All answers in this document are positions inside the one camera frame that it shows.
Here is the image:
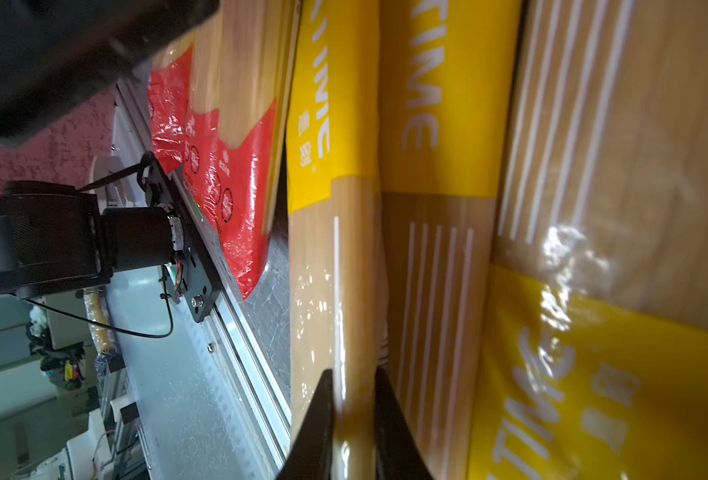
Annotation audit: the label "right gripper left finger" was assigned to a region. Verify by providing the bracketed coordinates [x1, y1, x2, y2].
[277, 369, 334, 480]

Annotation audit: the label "yellow pasta bag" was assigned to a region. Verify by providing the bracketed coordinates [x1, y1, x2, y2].
[379, 1, 522, 479]
[468, 1, 708, 479]
[286, 1, 383, 479]

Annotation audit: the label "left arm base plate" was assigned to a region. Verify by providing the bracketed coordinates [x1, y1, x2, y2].
[137, 151, 223, 323]

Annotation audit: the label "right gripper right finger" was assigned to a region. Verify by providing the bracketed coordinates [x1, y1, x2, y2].
[374, 367, 433, 480]

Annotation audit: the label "aluminium mounting rail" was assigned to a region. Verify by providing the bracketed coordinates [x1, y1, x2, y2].
[113, 77, 295, 480]

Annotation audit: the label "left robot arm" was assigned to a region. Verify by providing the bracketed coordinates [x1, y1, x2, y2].
[0, 1, 218, 299]

